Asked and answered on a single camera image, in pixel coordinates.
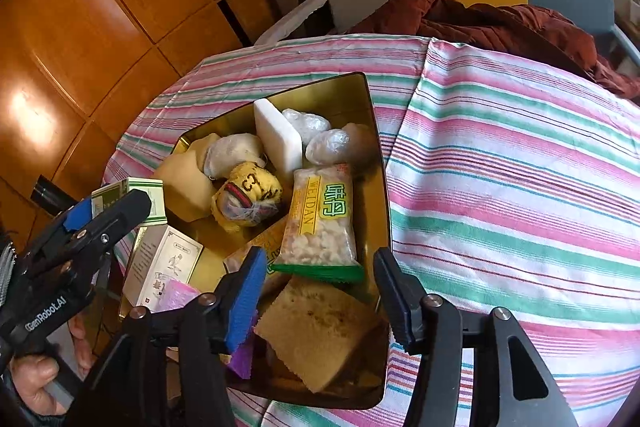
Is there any striped bed sheet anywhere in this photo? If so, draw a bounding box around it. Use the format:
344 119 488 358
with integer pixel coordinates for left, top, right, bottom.
103 35 639 426

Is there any white illustrated medicine box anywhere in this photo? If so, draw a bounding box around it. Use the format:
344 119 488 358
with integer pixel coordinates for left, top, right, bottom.
122 225 204 311

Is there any gold metal tin box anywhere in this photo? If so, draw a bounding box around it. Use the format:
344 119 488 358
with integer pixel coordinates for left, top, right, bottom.
168 72 390 410

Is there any green white medicine box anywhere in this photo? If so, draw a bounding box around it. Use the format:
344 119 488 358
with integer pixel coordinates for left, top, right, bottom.
90 176 168 227

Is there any Weidan cracker packet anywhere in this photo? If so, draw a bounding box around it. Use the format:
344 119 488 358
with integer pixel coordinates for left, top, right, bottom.
273 164 364 284

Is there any person's left hand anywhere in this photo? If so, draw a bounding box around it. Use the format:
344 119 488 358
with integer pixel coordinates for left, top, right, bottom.
10 313 94 416

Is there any tan sponge cake front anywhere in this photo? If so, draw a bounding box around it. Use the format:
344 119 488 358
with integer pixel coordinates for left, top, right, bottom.
254 275 382 393

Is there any dark red quilted blanket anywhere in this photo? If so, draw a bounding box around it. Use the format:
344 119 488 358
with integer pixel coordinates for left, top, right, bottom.
349 0 639 102

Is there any purple snack packet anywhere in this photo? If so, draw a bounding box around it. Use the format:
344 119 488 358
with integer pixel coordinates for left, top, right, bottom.
220 313 258 381

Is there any yellow ball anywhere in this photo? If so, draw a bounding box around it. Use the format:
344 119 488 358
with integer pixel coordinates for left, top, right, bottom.
210 161 283 233

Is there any wooden wardrobe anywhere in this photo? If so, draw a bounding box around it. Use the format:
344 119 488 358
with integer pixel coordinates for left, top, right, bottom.
1 0 277 246

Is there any white plastic lump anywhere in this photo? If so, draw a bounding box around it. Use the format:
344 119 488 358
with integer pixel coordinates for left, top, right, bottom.
282 108 331 147

